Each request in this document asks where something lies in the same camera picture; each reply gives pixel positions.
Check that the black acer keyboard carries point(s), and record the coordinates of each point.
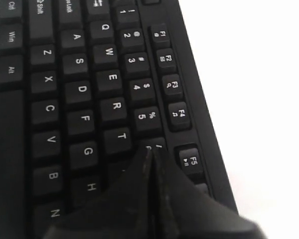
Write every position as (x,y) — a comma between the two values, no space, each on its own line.
(83,85)

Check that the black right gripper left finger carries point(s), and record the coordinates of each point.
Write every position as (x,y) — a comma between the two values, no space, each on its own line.
(122,212)

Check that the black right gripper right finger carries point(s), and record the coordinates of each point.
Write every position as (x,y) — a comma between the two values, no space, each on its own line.
(185,212)

